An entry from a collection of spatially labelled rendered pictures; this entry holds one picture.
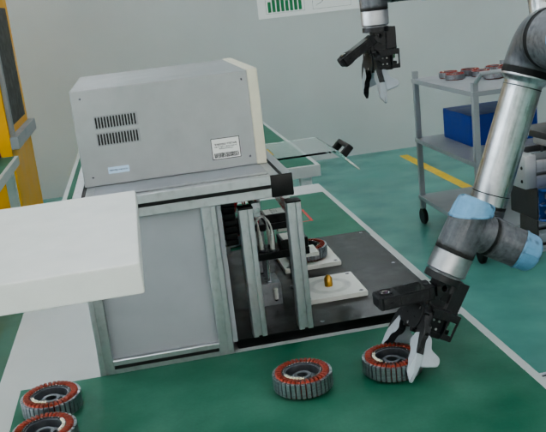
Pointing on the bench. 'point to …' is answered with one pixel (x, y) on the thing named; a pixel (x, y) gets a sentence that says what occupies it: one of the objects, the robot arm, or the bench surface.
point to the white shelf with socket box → (62, 254)
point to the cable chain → (230, 225)
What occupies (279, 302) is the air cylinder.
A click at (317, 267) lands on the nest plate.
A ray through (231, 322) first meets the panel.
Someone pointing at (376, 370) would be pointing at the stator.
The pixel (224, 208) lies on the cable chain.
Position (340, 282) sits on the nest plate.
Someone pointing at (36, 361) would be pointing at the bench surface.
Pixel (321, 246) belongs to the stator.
